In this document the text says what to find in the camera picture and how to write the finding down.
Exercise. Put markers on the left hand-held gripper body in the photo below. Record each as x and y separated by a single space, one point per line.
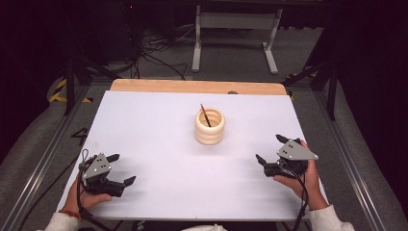
97 170

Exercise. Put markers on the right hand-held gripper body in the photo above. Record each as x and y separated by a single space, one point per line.
293 152

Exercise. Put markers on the ribbed wooden pen holder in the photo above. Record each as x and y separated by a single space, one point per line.
209 126

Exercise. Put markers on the black pencil with gold end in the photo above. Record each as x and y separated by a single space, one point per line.
205 116

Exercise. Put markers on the person's left hand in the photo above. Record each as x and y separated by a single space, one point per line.
86 199

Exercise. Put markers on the person's right hand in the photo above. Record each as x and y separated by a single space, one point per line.
309 186

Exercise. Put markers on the white board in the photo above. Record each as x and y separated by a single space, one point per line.
173 179

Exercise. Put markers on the black tripod stand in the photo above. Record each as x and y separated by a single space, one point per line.
70 83
332 86

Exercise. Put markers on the yellow black hazard tape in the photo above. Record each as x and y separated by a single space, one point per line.
59 93

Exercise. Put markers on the person's white top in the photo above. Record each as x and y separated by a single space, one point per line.
205 227

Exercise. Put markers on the grey metal stand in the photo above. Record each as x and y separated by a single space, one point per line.
235 20

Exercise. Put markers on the aluminium rail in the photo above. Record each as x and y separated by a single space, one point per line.
349 163
41 163

